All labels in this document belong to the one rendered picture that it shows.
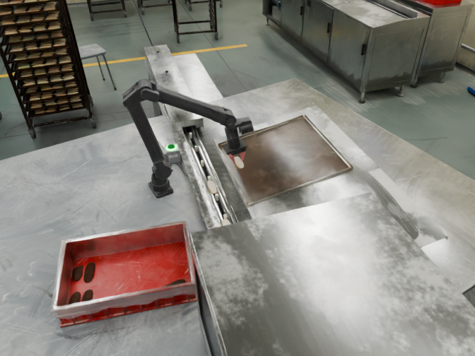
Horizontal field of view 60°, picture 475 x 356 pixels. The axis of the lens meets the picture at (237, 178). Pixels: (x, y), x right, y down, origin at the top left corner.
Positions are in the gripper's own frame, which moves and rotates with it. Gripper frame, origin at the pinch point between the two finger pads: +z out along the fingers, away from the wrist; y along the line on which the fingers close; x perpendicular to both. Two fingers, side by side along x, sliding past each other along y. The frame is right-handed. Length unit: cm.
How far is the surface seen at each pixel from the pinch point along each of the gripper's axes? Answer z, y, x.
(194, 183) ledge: 0.7, 23.6, 3.7
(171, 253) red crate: 1, 42, 40
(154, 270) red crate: 0, 50, 46
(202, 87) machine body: 11, -7, -105
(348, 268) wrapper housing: -40, 0, 102
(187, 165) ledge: 0.8, 23.3, -11.2
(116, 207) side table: -1, 60, 4
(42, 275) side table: -7, 90, 34
